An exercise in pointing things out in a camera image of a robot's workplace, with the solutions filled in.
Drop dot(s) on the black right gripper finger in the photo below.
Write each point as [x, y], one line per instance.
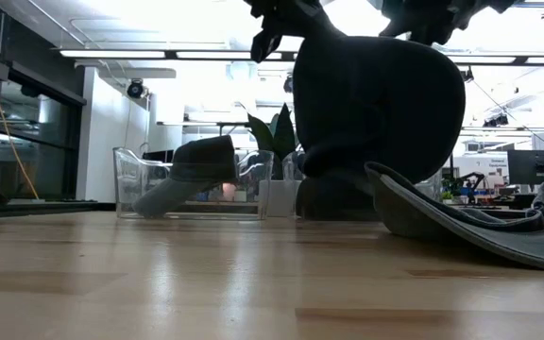
[418, 33]

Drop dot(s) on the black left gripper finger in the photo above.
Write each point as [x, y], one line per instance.
[266, 45]

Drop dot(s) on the light grey denim cap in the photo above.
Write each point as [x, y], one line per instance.
[442, 222]

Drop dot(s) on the black background robot arm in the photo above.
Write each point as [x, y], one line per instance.
[472, 178]

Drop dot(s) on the black ceiling spotlight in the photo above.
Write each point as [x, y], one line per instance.
[135, 88]
[289, 85]
[496, 120]
[468, 74]

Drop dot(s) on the green snake plant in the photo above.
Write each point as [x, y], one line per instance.
[277, 137]

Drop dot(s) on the white printed sign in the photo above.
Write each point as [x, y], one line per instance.
[494, 165]

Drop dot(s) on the long ceiling light bar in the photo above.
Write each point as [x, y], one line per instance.
[111, 54]

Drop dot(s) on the black computer monitor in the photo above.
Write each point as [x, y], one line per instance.
[536, 167]
[158, 157]

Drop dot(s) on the black framed glass partition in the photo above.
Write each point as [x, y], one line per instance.
[40, 141]

